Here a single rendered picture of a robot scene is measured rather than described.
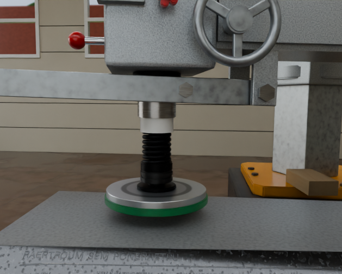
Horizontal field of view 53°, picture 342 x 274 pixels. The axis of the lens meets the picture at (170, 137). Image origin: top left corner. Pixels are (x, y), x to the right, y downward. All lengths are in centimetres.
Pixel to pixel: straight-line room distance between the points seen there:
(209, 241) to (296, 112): 93
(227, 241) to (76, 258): 26
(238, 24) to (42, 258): 50
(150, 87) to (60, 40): 667
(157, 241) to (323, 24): 50
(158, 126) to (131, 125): 614
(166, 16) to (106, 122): 635
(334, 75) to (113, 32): 99
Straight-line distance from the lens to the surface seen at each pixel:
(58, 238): 66
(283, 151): 152
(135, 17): 63
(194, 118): 669
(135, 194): 70
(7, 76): 70
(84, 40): 66
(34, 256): 64
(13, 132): 770
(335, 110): 153
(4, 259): 66
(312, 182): 122
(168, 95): 66
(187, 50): 62
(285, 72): 144
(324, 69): 142
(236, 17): 59
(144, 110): 69
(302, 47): 72
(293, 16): 70
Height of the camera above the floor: 109
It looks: 6 degrees down
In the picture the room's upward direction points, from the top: 1 degrees clockwise
